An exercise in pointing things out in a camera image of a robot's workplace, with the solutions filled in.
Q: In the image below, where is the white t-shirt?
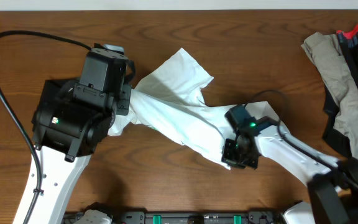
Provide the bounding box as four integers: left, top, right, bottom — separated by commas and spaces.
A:
107, 47, 290, 170

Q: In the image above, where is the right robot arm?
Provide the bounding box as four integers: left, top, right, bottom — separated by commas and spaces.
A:
222, 115, 358, 223

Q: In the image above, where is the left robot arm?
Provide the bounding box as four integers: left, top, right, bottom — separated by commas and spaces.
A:
14, 79, 132, 223

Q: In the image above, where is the folded black polo shirt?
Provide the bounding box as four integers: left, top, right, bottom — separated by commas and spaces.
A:
31, 78, 79, 132

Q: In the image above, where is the grey khaki garment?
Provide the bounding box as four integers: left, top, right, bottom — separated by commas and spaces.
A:
301, 32, 358, 159

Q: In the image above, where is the red garment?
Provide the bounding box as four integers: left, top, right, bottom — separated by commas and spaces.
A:
336, 24, 358, 39

